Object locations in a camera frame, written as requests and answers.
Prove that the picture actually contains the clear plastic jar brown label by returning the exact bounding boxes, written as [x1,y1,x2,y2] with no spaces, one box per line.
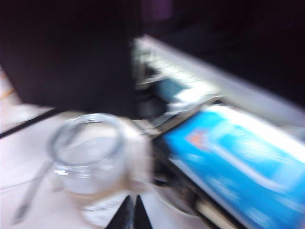
[49,113,150,198]

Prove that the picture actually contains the black monitor with silver edge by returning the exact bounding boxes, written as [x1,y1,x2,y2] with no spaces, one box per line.
[132,0,305,120]

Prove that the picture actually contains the black monitor without silver edge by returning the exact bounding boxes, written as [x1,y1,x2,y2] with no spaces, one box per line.
[0,0,140,120]

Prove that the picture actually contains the blue wet wipes pack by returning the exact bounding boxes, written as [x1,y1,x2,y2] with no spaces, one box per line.
[162,106,305,229]

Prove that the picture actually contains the black cable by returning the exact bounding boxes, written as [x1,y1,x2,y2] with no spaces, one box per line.
[0,107,59,139]

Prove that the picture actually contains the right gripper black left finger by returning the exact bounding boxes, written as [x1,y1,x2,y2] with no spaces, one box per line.
[108,195,133,229]

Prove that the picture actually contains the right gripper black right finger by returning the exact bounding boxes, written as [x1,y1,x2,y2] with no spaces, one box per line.
[135,194,154,229]

